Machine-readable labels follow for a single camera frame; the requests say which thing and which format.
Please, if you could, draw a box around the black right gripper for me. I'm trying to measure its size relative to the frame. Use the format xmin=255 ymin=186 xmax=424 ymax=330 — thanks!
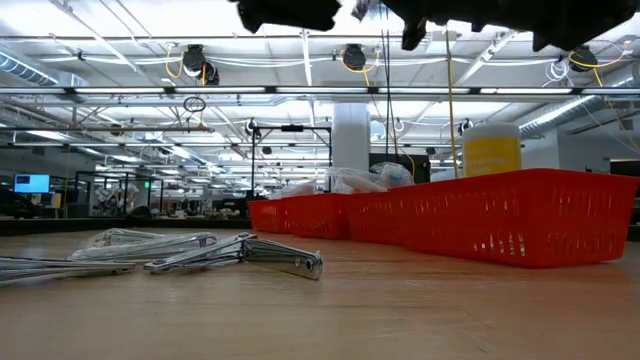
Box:
xmin=379 ymin=0 xmax=537 ymax=52

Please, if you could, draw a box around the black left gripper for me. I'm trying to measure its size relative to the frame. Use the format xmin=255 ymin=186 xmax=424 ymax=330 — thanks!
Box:
xmin=228 ymin=0 xmax=343 ymax=34

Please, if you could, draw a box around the white building column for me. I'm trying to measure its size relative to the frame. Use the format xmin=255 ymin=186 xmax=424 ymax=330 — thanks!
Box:
xmin=332 ymin=102 xmax=371 ymax=174

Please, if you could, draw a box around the black cabinet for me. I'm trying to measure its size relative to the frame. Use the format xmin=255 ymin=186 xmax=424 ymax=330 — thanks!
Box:
xmin=368 ymin=152 xmax=432 ymax=185

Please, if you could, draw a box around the yellow wipes canister white lid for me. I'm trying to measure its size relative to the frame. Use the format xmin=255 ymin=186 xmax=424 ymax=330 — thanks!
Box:
xmin=461 ymin=122 xmax=524 ymax=177

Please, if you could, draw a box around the red plastic mesh basket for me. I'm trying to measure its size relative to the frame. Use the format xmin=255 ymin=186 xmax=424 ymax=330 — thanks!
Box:
xmin=344 ymin=188 xmax=419 ymax=246
xmin=248 ymin=198 xmax=292 ymax=235
xmin=399 ymin=168 xmax=640 ymax=269
xmin=285 ymin=193 xmax=352 ymax=240

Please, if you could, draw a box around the long ceiling light strip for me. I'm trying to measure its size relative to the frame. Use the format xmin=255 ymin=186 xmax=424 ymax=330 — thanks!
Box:
xmin=0 ymin=85 xmax=640 ymax=97

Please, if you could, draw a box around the dark computer monitor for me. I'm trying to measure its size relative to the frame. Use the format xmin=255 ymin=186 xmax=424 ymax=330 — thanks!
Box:
xmin=609 ymin=158 xmax=640 ymax=177

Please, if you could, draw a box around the blue lit computer monitor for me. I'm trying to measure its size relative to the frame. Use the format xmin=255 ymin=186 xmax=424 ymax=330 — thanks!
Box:
xmin=13 ymin=173 xmax=52 ymax=195

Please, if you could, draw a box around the black ceiling cable reel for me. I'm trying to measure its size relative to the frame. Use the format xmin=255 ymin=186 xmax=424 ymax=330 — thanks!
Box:
xmin=341 ymin=43 xmax=368 ymax=72
xmin=182 ymin=43 xmax=221 ymax=86
xmin=569 ymin=45 xmax=599 ymax=74

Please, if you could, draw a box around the yellow hanging cable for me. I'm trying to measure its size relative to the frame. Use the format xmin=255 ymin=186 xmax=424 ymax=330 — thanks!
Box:
xmin=443 ymin=29 xmax=460 ymax=177

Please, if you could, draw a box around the silver ventilation duct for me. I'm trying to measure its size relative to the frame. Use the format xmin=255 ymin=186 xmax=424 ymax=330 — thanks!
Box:
xmin=519 ymin=64 xmax=640 ymax=139
xmin=0 ymin=49 xmax=89 ymax=90

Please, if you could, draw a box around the black workcell frame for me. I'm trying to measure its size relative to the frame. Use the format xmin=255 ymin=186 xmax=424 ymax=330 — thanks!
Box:
xmin=74 ymin=170 xmax=165 ymax=219

